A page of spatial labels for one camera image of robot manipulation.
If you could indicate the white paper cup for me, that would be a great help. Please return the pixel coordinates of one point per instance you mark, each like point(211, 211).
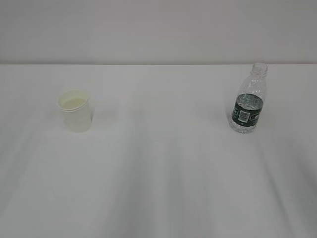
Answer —
point(74, 106)

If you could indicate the clear green-label water bottle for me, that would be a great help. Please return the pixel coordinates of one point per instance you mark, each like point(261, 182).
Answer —
point(250, 100)

